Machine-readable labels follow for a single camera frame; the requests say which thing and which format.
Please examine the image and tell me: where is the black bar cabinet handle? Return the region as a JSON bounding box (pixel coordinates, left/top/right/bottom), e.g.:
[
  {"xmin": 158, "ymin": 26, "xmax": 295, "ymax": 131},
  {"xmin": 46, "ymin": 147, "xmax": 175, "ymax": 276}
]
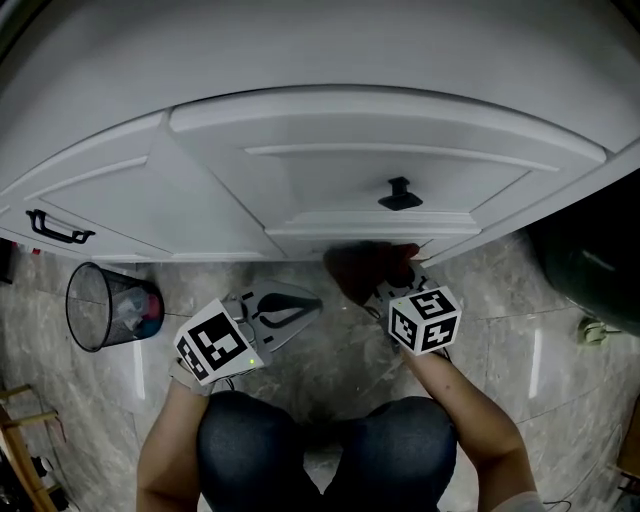
[{"xmin": 25, "ymin": 208, "xmax": 96, "ymax": 245}]

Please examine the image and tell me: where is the dark green round container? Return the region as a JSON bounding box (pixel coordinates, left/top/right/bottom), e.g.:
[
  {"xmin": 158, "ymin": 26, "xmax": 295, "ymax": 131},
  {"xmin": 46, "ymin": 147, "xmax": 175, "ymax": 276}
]
[{"xmin": 527, "ymin": 169, "xmax": 640, "ymax": 337}]

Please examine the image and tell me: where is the black wire mesh waste bin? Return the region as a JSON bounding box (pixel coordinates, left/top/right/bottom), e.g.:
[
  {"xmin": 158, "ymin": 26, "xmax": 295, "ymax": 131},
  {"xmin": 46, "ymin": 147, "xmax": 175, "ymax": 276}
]
[{"xmin": 65, "ymin": 261, "xmax": 166, "ymax": 353}]

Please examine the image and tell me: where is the white sink cabinet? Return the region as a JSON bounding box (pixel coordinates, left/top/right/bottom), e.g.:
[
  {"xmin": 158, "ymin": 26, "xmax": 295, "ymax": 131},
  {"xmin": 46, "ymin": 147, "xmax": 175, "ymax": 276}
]
[{"xmin": 0, "ymin": 0, "xmax": 640, "ymax": 269}]

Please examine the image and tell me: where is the pale green slipper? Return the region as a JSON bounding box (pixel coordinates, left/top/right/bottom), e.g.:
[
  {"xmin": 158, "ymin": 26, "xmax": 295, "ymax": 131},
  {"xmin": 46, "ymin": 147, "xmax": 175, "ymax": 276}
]
[{"xmin": 578, "ymin": 316, "xmax": 622, "ymax": 347}]

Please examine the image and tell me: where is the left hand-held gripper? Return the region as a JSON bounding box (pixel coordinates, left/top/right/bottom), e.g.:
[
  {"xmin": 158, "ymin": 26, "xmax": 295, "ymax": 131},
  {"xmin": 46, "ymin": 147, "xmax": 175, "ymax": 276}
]
[{"xmin": 173, "ymin": 279, "xmax": 324, "ymax": 386}]

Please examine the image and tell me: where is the grey wrist strap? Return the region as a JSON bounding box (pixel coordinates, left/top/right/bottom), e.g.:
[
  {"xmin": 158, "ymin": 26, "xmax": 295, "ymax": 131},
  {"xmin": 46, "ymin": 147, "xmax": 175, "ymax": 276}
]
[{"xmin": 168, "ymin": 357, "xmax": 215, "ymax": 398}]

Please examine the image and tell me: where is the wooden rack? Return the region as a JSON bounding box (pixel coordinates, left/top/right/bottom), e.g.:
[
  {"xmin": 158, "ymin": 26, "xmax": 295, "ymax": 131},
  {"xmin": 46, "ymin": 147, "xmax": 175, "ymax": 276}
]
[{"xmin": 0, "ymin": 383, "xmax": 77, "ymax": 512}]

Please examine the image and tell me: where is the dark red cloth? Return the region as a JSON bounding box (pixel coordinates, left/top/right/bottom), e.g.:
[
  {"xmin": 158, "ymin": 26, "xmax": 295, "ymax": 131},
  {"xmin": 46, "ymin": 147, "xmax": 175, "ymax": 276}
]
[{"xmin": 322, "ymin": 240, "xmax": 421, "ymax": 307}]

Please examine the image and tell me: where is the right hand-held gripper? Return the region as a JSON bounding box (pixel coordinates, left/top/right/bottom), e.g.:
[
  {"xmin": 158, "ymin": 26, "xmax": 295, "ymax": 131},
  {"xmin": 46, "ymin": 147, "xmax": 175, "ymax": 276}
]
[{"xmin": 373, "ymin": 259, "xmax": 463, "ymax": 357}]

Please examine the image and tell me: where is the person's leg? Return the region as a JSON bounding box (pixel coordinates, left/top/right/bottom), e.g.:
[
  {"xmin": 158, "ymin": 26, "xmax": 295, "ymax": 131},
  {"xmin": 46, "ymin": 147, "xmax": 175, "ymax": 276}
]
[
  {"xmin": 322, "ymin": 396, "xmax": 459, "ymax": 512},
  {"xmin": 195, "ymin": 391, "xmax": 321, "ymax": 512}
]

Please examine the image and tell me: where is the person's left forearm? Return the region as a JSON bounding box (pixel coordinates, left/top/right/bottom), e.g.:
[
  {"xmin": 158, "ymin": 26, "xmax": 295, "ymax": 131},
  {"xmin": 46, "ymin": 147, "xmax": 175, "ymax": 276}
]
[{"xmin": 136, "ymin": 379, "xmax": 211, "ymax": 512}]

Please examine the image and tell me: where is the person's right leg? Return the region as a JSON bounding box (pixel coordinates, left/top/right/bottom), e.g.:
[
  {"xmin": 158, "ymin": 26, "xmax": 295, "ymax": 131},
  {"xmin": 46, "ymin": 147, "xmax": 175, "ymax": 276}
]
[{"xmin": 322, "ymin": 396, "xmax": 459, "ymax": 512}]

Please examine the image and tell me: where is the white cabinet door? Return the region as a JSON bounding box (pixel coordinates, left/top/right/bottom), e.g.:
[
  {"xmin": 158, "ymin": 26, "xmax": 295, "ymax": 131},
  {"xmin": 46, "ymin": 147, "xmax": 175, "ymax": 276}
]
[
  {"xmin": 168, "ymin": 91, "xmax": 609, "ymax": 247},
  {"xmin": 0, "ymin": 112, "xmax": 281, "ymax": 262}
]

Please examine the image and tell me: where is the person's left leg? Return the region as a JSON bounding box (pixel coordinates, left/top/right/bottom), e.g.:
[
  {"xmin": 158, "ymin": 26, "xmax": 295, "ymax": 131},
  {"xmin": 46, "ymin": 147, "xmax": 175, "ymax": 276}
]
[{"xmin": 195, "ymin": 391, "xmax": 321, "ymax": 512}]

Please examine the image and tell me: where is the black short cabinet handle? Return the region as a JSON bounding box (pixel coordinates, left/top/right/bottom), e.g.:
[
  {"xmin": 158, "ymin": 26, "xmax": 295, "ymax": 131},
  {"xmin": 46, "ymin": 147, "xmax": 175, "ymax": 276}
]
[{"xmin": 377, "ymin": 176, "xmax": 424, "ymax": 212}]

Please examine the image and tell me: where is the person's right forearm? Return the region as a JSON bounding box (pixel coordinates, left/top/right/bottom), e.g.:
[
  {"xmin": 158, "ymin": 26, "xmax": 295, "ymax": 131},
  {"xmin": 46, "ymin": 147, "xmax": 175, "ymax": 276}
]
[{"xmin": 402, "ymin": 347, "xmax": 540, "ymax": 512}]

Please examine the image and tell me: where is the brown wooden furniture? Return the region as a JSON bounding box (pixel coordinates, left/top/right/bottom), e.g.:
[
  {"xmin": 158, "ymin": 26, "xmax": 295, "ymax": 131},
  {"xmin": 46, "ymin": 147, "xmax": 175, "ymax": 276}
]
[{"xmin": 615, "ymin": 397, "xmax": 640, "ymax": 512}]

